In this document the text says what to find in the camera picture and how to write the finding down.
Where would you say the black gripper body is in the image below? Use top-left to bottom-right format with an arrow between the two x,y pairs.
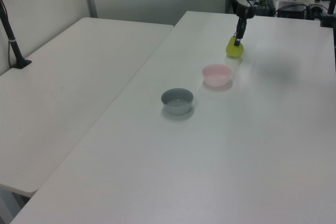
235,1 -> 256,21

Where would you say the white side table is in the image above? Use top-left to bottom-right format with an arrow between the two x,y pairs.
0,17 -> 175,198

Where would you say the black clamp camera stand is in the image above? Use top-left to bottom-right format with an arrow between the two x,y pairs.
319,0 -> 336,28

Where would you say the black camera stand with base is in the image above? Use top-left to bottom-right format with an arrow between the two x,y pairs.
0,0 -> 33,70

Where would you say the green pear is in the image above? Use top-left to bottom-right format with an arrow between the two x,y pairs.
225,36 -> 246,59

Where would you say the pink bowl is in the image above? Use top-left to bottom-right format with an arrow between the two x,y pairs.
202,63 -> 233,87

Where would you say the grey bowl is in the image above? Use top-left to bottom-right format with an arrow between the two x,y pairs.
161,88 -> 194,116

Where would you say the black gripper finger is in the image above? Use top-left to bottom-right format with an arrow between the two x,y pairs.
234,18 -> 244,47
240,19 -> 248,42

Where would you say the black equipment box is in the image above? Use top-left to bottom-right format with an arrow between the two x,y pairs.
276,3 -> 308,20

